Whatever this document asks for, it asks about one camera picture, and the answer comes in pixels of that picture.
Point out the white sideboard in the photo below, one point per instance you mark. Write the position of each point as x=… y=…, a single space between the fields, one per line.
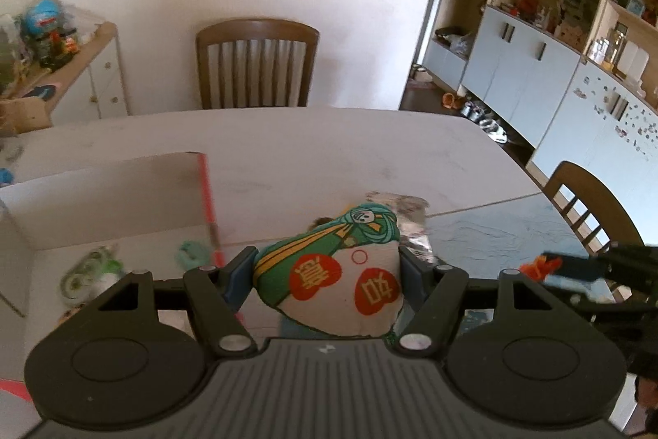
x=97 y=79

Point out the light blue round object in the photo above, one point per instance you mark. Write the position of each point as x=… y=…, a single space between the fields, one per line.
x=193 y=253

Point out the large wall cabinet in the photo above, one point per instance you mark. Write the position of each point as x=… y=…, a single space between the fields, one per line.
x=540 y=58

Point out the green white plush pillow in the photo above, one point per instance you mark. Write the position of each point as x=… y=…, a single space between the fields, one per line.
x=334 y=274

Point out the orange shoe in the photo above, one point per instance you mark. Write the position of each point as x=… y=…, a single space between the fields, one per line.
x=448 y=100

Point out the red and white cardboard box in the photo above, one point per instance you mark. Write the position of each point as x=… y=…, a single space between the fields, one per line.
x=103 y=197

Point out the grey bag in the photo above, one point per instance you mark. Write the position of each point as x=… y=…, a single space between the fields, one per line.
x=457 y=40

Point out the blue ball toy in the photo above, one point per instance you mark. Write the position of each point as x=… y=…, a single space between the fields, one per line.
x=43 y=17

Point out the clear plastic bag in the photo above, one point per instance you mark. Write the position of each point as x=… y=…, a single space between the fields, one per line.
x=411 y=212

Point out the small orange toy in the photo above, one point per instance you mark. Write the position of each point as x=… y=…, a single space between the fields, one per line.
x=537 y=265

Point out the white blue shoe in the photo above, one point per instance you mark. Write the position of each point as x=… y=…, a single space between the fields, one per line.
x=496 y=130

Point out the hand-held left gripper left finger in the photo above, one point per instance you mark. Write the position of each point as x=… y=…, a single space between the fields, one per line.
x=239 y=274

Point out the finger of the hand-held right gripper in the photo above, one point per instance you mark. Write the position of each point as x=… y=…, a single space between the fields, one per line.
x=581 y=266

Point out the brown wooden chair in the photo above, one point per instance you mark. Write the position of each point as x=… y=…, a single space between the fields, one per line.
x=257 y=58
x=591 y=202

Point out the grey shoes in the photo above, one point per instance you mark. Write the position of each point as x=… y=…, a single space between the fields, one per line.
x=475 y=110

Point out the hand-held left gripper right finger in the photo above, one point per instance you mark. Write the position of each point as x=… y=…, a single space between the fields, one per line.
x=411 y=272

